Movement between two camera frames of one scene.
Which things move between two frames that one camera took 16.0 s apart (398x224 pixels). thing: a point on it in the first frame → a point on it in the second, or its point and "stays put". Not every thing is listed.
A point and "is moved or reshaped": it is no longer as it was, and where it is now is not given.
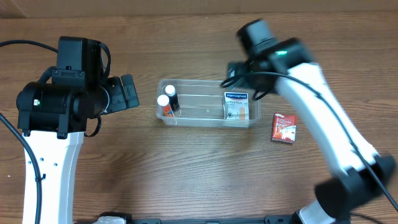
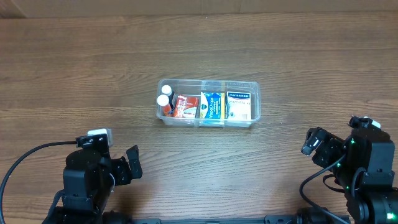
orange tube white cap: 163,100 stays put
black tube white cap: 170,91 is moved or reshaped
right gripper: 234,72 → 321,145
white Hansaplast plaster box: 236,106 stays put
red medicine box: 284,128 → 188,106
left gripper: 117,94 → 125,171
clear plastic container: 203,102 stays put
